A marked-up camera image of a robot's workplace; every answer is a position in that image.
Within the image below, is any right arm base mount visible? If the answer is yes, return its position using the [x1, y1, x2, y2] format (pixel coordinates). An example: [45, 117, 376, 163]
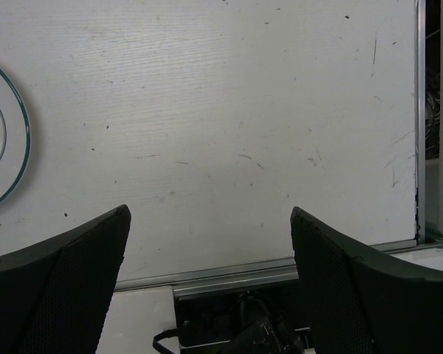
[152, 285, 315, 353]

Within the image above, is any white plate green rim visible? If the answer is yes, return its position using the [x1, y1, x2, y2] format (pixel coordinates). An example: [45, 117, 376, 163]
[0, 68, 32, 203]

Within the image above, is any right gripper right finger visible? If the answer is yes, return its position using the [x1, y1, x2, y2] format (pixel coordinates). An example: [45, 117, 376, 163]
[290, 206, 443, 353]

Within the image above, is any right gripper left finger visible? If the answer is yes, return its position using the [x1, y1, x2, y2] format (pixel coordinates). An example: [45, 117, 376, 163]
[0, 205, 131, 353]

